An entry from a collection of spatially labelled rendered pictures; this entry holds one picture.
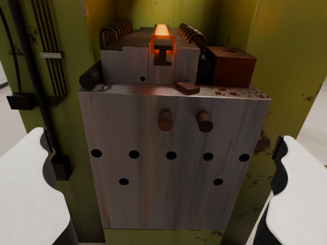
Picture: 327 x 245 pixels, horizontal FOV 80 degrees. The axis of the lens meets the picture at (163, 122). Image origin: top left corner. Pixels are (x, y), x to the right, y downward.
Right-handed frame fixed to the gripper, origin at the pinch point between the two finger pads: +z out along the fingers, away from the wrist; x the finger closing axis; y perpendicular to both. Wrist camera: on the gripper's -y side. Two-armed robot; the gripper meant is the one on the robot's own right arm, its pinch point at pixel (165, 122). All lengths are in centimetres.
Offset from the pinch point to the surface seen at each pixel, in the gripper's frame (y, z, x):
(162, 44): -1.2, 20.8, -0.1
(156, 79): 7.4, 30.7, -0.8
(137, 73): 6.2, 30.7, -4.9
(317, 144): 100, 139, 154
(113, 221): 49, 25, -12
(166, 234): 56, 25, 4
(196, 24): -1, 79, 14
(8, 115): 100, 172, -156
